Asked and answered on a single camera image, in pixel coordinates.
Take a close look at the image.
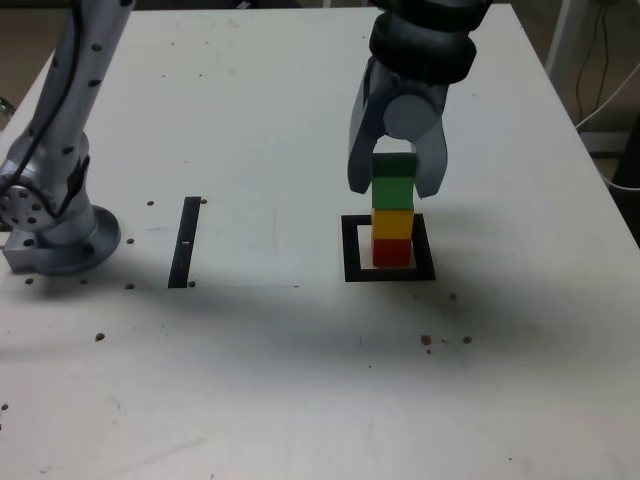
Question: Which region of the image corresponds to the black tape strip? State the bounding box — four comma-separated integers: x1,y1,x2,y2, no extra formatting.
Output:
167,196,202,290

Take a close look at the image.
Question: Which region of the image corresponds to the black tape square outline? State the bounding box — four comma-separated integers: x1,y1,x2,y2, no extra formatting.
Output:
340,213,438,284

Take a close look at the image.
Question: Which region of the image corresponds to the green cube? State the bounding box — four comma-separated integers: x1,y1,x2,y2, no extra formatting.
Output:
371,153,419,210

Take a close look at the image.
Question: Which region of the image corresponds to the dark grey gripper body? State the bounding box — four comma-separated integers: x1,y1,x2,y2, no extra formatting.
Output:
378,76,450,117

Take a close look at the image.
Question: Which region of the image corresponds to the red cube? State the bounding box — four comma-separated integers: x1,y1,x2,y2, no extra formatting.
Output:
372,237,413,268

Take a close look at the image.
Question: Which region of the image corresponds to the black hanging cable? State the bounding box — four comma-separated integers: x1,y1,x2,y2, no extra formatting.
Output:
573,0,612,124

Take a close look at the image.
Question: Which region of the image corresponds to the white frame post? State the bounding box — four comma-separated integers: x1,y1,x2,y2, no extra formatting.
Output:
543,0,577,76

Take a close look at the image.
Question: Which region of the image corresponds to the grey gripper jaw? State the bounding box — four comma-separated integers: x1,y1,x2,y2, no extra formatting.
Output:
347,57,397,195
382,93,450,201

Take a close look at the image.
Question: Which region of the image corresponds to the yellow cube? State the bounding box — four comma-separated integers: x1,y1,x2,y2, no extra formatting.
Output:
371,208,414,241

